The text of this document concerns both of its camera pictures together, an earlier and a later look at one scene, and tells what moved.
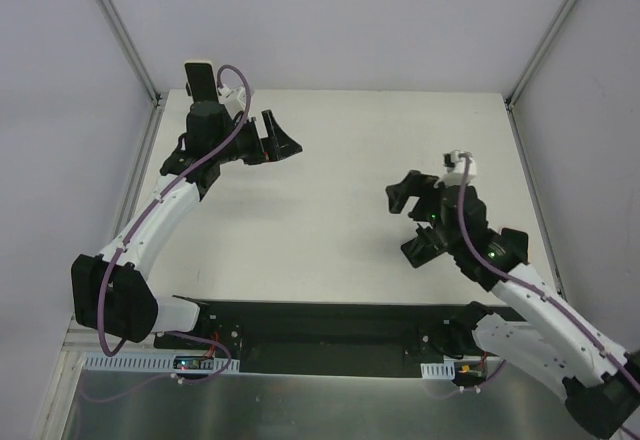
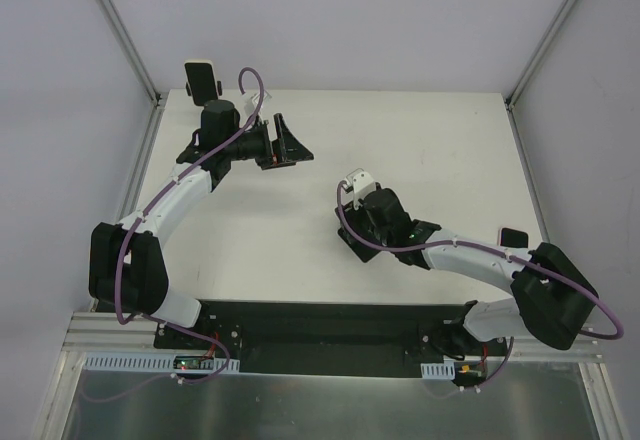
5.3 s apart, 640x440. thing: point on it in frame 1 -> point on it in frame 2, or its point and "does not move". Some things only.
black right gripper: x=428 y=212 -> x=357 y=242
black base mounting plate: x=328 y=338 does not move
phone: x=202 y=80 does not move
